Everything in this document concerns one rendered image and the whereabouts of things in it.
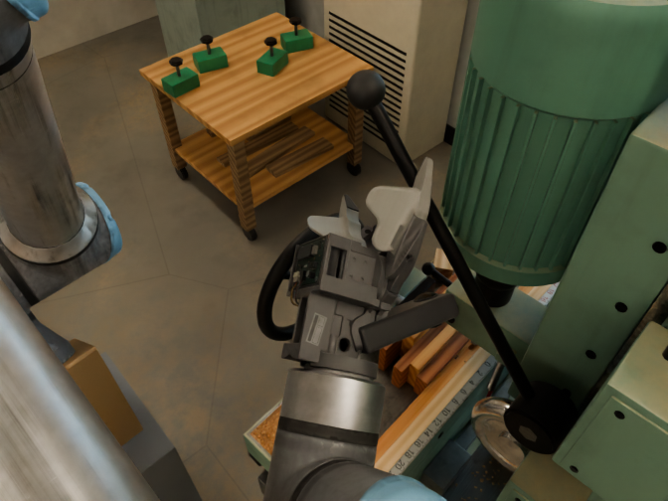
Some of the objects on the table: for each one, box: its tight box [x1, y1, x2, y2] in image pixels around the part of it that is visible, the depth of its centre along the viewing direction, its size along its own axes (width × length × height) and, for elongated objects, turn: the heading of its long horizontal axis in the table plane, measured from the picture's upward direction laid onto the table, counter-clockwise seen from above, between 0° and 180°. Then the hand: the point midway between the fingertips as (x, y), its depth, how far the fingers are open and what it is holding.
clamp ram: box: [396, 276, 436, 306], centre depth 91 cm, size 9×8×9 cm
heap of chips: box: [250, 404, 282, 455], centre depth 80 cm, size 9×14×4 cm, turn 47°
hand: (389, 179), depth 59 cm, fingers closed on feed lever, 14 cm apart
